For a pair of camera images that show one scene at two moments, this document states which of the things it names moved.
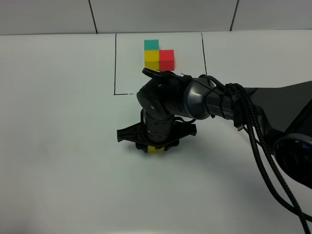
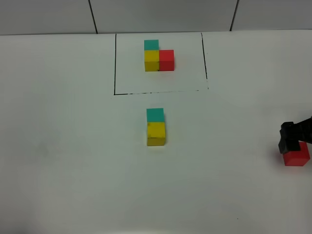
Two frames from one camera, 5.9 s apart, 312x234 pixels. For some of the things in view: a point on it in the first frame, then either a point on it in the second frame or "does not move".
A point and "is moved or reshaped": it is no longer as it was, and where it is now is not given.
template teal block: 151,45 does not move
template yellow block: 151,59 does not move
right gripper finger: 142,146 to 285,146
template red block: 166,60 does not move
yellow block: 150,149 is moved or reshaped
